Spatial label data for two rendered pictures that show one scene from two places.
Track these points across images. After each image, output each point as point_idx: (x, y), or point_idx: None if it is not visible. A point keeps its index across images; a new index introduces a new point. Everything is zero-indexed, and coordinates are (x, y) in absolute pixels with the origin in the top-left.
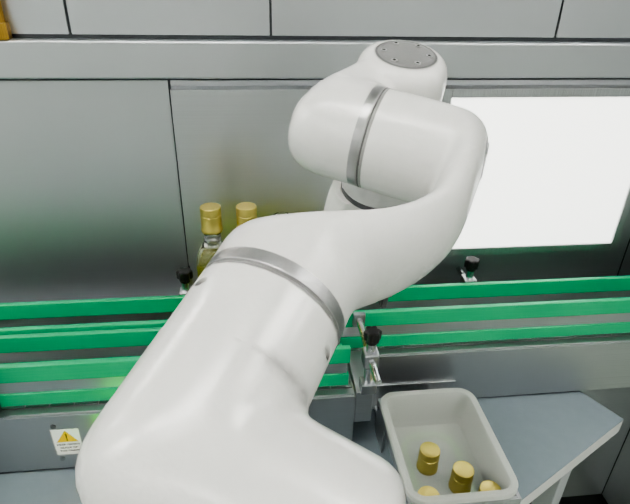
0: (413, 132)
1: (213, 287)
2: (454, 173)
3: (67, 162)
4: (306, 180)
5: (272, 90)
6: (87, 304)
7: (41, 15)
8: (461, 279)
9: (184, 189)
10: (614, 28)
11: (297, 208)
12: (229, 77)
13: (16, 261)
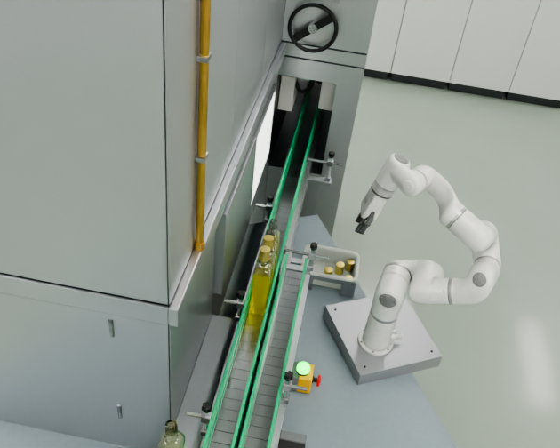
0: (430, 176)
1: (468, 217)
2: (444, 179)
3: (198, 290)
4: (239, 212)
5: (238, 183)
6: (236, 343)
7: None
8: (268, 207)
9: (224, 257)
10: (266, 73)
11: (237, 228)
12: (231, 190)
13: (185, 369)
